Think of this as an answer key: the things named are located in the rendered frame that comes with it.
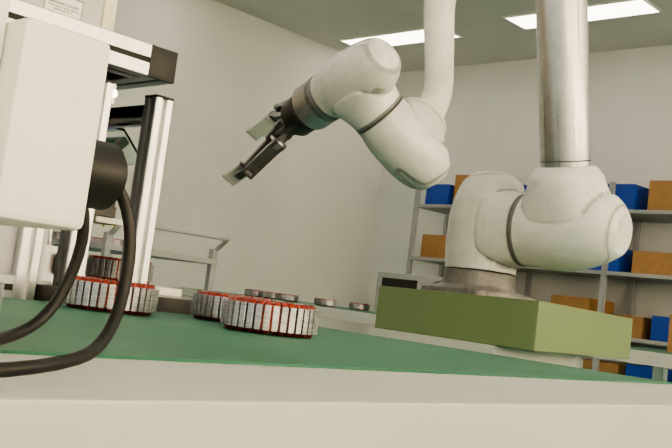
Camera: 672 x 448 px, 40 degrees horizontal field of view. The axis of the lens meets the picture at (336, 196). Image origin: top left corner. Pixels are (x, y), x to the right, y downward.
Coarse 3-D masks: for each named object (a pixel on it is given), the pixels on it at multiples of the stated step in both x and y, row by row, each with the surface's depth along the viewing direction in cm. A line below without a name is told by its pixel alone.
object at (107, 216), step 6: (114, 204) 147; (96, 210) 144; (102, 210) 145; (108, 210) 146; (114, 210) 147; (96, 216) 145; (102, 216) 146; (108, 216) 146; (114, 216) 147; (96, 222) 148; (102, 222) 146; (108, 222) 147; (114, 222) 147; (120, 222) 148; (48, 240) 140
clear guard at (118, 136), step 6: (108, 132) 179; (114, 132) 178; (120, 132) 177; (126, 132) 176; (108, 138) 181; (114, 138) 179; (120, 138) 178; (126, 138) 177; (120, 144) 179; (126, 144) 178; (132, 144) 177; (126, 150) 179; (132, 150) 178; (126, 156) 181; (132, 156) 179; (132, 162) 181
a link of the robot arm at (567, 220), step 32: (544, 0) 184; (576, 0) 182; (544, 32) 185; (576, 32) 183; (544, 64) 185; (576, 64) 183; (544, 96) 186; (576, 96) 183; (544, 128) 187; (576, 128) 184; (544, 160) 187; (576, 160) 184; (544, 192) 184; (576, 192) 181; (608, 192) 186; (512, 224) 190; (544, 224) 184; (576, 224) 180; (608, 224) 179; (512, 256) 192; (544, 256) 186; (576, 256) 182; (608, 256) 181
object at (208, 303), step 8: (192, 296) 124; (200, 296) 122; (208, 296) 121; (216, 296) 120; (224, 296) 121; (248, 296) 122; (192, 304) 123; (200, 304) 121; (208, 304) 121; (216, 304) 120; (192, 312) 123; (200, 312) 121; (208, 312) 120; (216, 312) 120; (216, 320) 120
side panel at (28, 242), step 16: (0, 240) 115; (16, 240) 117; (32, 240) 118; (0, 256) 115; (16, 256) 116; (32, 256) 117; (0, 272) 115; (16, 272) 116; (32, 272) 117; (16, 288) 116; (32, 288) 117
